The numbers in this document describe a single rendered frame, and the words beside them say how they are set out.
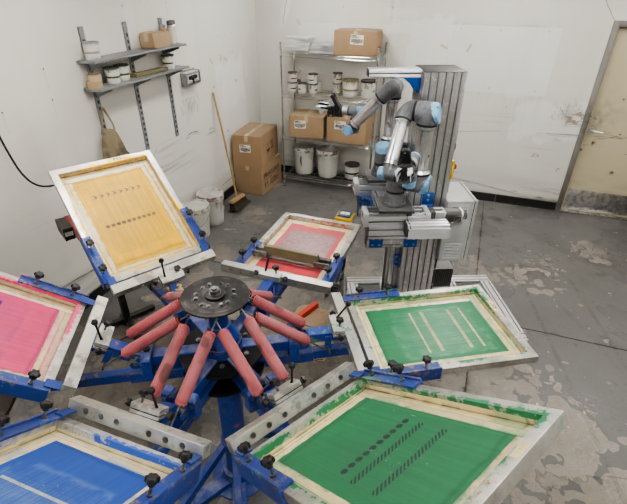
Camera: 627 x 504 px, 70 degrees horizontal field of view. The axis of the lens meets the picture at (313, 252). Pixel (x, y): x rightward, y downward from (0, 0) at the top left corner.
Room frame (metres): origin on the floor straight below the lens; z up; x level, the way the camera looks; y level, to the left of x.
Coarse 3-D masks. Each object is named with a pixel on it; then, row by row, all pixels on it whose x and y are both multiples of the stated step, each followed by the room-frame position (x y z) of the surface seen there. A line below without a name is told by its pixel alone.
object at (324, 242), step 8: (320, 232) 2.77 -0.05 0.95; (328, 232) 2.77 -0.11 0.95; (336, 232) 2.77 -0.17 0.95; (344, 232) 2.77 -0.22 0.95; (312, 240) 2.65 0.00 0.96; (320, 240) 2.65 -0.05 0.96; (328, 240) 2.65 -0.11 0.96; (336, 240) 2.65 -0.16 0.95; (304, 248) 2.55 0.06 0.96; (312, 248) 2.55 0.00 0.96; (320, 248) 2.55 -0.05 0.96; (328, 248) 2.55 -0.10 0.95; (320, 256) 2.45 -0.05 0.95; (328, 256) 2.45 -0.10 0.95; (296, 272) 2.26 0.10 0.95; (304, 272) 2.26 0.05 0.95; (312, 272) 2.26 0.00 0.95; (320, 272) 2.26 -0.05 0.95
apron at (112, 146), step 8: (104, 112) 3.74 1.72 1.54; (104, 136) 3.67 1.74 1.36; (112, 136) 3.75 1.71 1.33; (104, 144) 3.65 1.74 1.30; (112, 144) 3.73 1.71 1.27; (120, 144) 3.82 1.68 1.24; (104, 152) 3.63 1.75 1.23; (112, 152) 3.72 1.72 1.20; (120, 152) 3.79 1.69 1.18; (128, 152) 3.88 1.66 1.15
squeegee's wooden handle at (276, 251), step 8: (264, 248) 2.40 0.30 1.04; (272, 248) 2.38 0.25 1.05; (280, 248) 2.37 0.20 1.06; (288, 248) 2.37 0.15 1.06; (280, 256) 2.36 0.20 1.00; (288, 256) 2.35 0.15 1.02; (296, 256) 2.33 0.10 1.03; (304, 256) 2.31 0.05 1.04; (312, 256) 2.29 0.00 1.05; (312, 264) 2.29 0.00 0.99
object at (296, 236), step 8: (296, 224) 2.89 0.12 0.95; (288, 232) 2.76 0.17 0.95; (296, 232) 2.76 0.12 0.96; (304, 232) 2.77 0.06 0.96; (312, 232) 2.77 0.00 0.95; (280, 240) 2.65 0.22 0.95; (288, 240) 2.65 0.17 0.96; (296, 240) 2.65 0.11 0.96; (304, 240) 2.65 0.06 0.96; (296, 248) 2.55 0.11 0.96; (256, 264) 2.35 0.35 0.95; (264, 264) 2.35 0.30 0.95; (272, 264) 2.35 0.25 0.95; (280, 264) 2.35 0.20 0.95; (288, 264) 2.35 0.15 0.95
